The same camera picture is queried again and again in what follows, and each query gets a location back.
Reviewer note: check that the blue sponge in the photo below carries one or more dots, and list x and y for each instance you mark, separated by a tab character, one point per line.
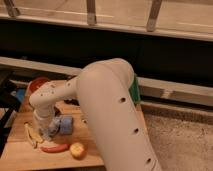
66	125

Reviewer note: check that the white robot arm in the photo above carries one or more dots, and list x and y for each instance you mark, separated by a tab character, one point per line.
102	90

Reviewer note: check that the orange bowl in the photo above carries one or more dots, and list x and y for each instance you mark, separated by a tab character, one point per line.
37	83

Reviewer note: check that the red sausage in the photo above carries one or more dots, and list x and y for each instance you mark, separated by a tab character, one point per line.
56	149

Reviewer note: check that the green plastic tray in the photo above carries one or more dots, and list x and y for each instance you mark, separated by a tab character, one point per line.
134	91

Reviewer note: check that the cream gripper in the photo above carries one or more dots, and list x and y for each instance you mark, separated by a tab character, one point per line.
45	126

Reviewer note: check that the blue object on floor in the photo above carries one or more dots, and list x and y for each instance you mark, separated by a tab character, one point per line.
20	94

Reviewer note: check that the black chair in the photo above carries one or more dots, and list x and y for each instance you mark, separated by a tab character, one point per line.
7	100

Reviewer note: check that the red yellow apple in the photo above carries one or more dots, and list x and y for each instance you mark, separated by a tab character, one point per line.
77	150

